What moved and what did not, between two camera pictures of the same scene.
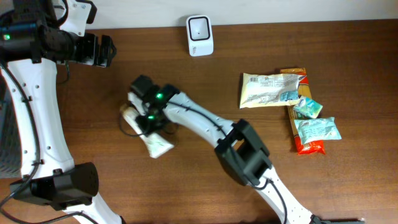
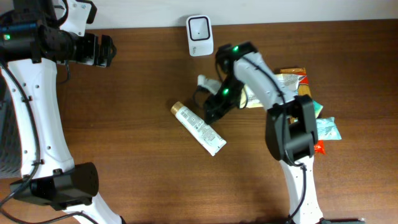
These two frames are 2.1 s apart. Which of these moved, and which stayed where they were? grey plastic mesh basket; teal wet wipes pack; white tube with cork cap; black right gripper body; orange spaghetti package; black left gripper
Moved: black right gripper body; white tube with cork cap
Stayed: orange spaghetti package; teal wet wipes pack; grey plastic mesh basket; black left gripper
